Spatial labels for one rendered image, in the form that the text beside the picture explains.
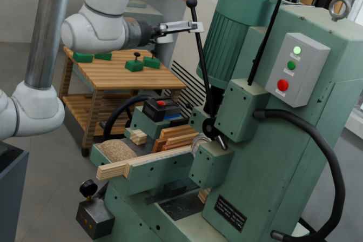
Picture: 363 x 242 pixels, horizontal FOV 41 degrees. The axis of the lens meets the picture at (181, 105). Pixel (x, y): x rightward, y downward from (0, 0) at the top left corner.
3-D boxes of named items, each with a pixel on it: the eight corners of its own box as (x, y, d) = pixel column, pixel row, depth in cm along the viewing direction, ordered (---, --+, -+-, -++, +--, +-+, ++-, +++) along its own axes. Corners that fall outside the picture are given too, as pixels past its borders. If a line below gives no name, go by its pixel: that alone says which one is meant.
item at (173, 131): (188, 140, 178) (194, 122, 175) (192, 142, 177) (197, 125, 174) (156, 147, 167) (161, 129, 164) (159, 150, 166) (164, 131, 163)
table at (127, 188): (196, 120, 208) (200, 108, 205) (247, 160, 190) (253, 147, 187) (73, 143, 166) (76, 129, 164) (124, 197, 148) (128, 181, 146)
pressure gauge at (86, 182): (91, 194, 181) (95, 177, 178) (96, 201, 179) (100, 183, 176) (76, 199, 177) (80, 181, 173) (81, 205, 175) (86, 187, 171)
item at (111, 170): (227, 143, 184) (230, 134, 182) (231, 146, 183) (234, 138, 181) (95, 177, 143) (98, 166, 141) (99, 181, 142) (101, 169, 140)
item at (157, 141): (196, 141, 179) (200, 129, 177) (199, 143, 178) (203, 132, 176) (151, 152, 164) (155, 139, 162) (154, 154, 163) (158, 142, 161)
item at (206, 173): (208, 170, 152) (219, 138, 147) (223, 183, 148) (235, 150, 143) (186, 176, 146) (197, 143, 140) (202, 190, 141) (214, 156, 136)
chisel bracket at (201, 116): (200, 125, 173) (207, 104, 169) (227, 146, 164) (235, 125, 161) (185, 127, 168) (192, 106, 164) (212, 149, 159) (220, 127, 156)
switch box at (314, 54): (277, 87, 130) (299, 32, 123) (307, 105, 124) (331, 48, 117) (263, 89, 125) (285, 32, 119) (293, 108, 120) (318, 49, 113)
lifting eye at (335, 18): (326, 16, 130) (336, -7, 127) (344, 25, 126) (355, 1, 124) (323, 16, 129) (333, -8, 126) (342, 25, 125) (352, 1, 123)
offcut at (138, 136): (138, 145, 165) (140, 137, 164) (129, 139, 168) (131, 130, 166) (145, 143, 168) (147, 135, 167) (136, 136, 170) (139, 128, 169)
